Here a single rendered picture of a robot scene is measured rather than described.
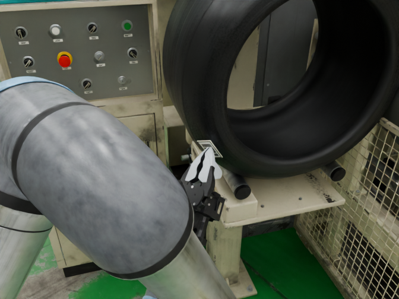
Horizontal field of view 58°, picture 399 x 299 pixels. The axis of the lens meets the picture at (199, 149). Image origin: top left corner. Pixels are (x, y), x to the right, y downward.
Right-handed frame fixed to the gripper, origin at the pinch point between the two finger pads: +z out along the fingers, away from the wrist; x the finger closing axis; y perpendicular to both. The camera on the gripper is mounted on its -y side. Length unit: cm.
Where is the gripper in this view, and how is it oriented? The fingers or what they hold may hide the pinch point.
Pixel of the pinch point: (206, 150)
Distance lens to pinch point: 82.0
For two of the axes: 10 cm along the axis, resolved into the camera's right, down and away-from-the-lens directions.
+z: 2.9, -9.0, 3.3
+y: 5.8, 4.4, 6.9
